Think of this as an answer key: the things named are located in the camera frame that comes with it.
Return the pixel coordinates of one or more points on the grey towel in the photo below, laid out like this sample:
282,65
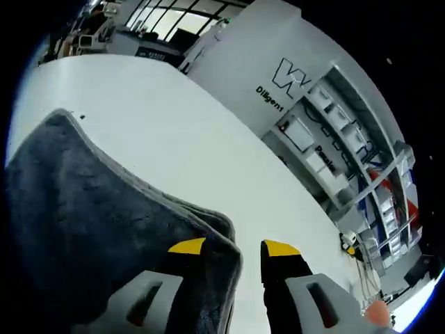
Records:
90,208

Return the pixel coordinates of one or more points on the white boxy device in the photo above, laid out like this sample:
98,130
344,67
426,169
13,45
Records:
86,43

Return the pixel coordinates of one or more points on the white shelf unit with bins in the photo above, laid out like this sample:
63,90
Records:
382,163

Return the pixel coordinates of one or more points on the person's right hand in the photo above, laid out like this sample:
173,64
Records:
377,313

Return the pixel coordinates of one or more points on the red and blue banner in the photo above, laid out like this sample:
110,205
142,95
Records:
386,195

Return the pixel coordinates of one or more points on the white device with yellow part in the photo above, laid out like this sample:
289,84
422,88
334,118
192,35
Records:
348,241

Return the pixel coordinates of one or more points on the window wall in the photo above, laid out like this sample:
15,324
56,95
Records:
180,17

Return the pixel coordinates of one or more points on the dark counter cabinet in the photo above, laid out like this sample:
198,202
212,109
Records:
149,47

